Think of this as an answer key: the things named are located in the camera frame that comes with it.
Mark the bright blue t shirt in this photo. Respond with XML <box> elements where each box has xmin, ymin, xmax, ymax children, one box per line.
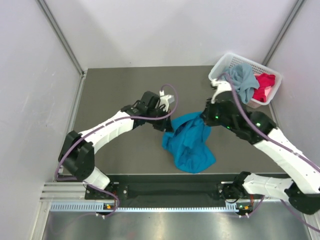
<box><xmin>162</xmin><ymin>112</ymin><xmax>216</xmax><ymax>174</ymax></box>

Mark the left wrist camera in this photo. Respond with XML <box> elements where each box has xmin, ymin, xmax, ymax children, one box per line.
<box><xmin>159</xmin><ymin>90</ymin><xmax>175</xmax><ymax>105</ymax></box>

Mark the left corner aluminium post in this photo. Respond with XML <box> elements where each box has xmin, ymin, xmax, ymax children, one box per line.
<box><xmin>36</xmin><ymin>0</ymin><xmax>85</xmax><ymax>76</ymax></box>

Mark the white plastic laundry basket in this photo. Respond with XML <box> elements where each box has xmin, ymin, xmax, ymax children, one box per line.
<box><xmin>208</xmin><ymin>52</ymin><xmax>283</xmax><ymax>109</ymax></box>

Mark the grey-blue t shirt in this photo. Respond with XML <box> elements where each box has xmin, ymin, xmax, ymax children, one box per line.
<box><xmin>223</xmin><ymin>63</ymin><xmax>260</xmax><ymax>104</ymax></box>

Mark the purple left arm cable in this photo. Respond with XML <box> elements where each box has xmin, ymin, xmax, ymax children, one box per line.
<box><xmin>53</xmin><ymin>83</ymin><xmax>179</xmax><ymax>182</ymax></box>

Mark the pink garment in basket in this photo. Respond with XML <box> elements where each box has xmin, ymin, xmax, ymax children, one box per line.
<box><xmin>264</xmin><ymin>86</ymin><xmax>272</xmax><ymax>102</ymax></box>

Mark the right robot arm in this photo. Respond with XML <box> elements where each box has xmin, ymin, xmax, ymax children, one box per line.
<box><xmin>200</xmin><ymin>78</ymin><xmax>320</xmax><ymax>215</ymax></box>

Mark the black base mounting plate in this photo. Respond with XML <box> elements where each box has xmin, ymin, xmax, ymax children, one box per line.
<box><xmin>84</xmin><ymin>174</ymin><xmax>266</xmax><ymax>208</ymax></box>

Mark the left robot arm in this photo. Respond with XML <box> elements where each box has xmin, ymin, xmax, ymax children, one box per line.
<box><xmin>58</xmin><ymin>90</ymin><xmax>175</xmax><ymax>199</ymax></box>

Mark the red t shirt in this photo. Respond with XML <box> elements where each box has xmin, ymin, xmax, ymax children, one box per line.
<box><xmin>253</xmin><ymin>73</ymin><xmax>276</xmax><ymax>103</ymax></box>

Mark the aluminium frame rail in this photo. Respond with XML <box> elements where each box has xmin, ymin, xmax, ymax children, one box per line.
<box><xmin>40</xmin><ymin>182</ymin><xmax>86</xmax><ymax>202</ymax></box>

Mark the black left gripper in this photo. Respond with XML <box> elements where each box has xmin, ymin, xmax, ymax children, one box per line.
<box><xmin>146</xmin><ymin>106</ymin><xmax>174</xmax><ymax>133</ymax></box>

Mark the grey slotted cable duct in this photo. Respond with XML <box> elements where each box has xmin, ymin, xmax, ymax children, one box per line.
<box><xmin>50</xmin><ymin>202</ymin><xmax>251</xmax><ymax>213</ymax></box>

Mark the corner aluminium post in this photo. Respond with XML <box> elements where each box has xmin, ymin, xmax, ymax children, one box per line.
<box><xmin>261</xmin><ymin>0</ymin><xmax>306</xmax><ymax>66</ymax></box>
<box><xmin>36</xmin><ymin>0</ymin><xmax>85</xmax><ymax>76</ymax></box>

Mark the right corner aluminium post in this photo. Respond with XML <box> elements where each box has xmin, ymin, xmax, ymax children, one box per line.
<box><xmin>261</xmin><ymin>0</ymin><xmax>306</xmax><ymax>66</ymax></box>

